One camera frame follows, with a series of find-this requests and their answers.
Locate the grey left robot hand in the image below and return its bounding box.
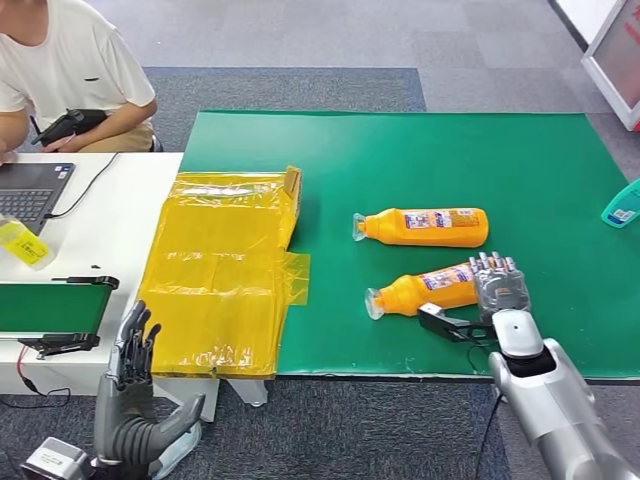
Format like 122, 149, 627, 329
94, 301, 207, 466

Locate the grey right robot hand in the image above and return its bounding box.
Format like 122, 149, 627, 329
417, 251, 531, 345

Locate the orange plastic bottle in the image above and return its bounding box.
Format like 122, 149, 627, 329
364, 260, 501, 321
352, 207, 490, 250

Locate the teal plastic bottle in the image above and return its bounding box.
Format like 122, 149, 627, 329
601, 177, 640, 230

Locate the clear bottle with yellow label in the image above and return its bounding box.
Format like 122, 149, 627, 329
0, 215, 58, 271

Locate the plastic wrapped white table foot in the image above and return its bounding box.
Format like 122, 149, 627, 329
149, 420, 203, 480

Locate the small green conveyor belt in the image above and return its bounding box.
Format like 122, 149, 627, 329
0, 275, 120, 361

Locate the large green table mat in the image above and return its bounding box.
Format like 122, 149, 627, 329
179, 109, 640, 382

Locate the yellow plastic wrapped box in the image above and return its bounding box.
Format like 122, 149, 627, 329
136, 165, 311, 380

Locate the white table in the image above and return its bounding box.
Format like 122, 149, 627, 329
0, 152, 221, 425

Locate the dark grey laptop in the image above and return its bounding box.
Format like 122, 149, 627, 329
0, 161, 76, 237

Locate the white framed sign board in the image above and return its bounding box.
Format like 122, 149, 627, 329
580, 0, 640, 132

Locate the black handheld controller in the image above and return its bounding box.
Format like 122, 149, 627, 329
29, 108, 109, 148

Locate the person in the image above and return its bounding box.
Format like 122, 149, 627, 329
0, 0, 164, 167

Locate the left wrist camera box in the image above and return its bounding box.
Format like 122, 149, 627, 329
22, 437, 96, 480

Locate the black cable on floor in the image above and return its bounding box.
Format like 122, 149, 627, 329
0, 387, 71, 409

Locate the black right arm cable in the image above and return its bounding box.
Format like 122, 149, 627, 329
467, 344, 503, 480

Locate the red cable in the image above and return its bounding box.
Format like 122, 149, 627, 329
14, 344, 40, 393

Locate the white table leg bracket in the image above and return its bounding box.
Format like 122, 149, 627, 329
227, 378, 269, 407

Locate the black laptop cable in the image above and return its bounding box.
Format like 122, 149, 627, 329
44, 152, 121, 220

